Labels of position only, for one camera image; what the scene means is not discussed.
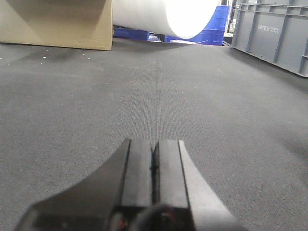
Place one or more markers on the brown cardboard box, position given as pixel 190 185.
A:
pixel 82 24

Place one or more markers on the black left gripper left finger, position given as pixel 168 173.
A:
pixel 117 191

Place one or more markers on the white foam roll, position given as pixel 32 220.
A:
pixel 179 18

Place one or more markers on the grey plastic crate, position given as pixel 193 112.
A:
pixel 275 31

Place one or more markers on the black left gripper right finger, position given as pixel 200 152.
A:
pixel 178 183

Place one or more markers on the dark grey woven mat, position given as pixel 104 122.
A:
pixel 244 122

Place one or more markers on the blue plastic crate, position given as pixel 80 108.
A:
pixel 212 34

